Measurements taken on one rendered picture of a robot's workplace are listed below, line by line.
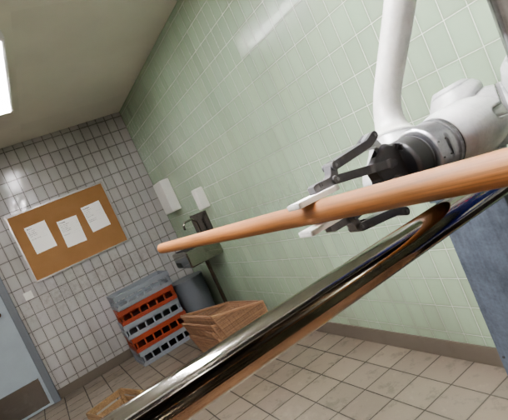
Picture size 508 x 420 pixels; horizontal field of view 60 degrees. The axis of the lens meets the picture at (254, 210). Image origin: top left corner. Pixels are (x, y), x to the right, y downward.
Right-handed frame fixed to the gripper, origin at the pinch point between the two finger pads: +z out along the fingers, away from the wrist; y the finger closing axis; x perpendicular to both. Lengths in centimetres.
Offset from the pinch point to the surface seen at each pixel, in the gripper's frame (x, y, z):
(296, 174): 182, 2, -123
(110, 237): 463, -11, -51
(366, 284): -20.5, 3.5, 13.0
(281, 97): 164, -43, -123
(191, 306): 410, 91, -88
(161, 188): 407, -36, -112
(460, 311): 102, 91, -123
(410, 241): -20.5, 2.7, 7.0
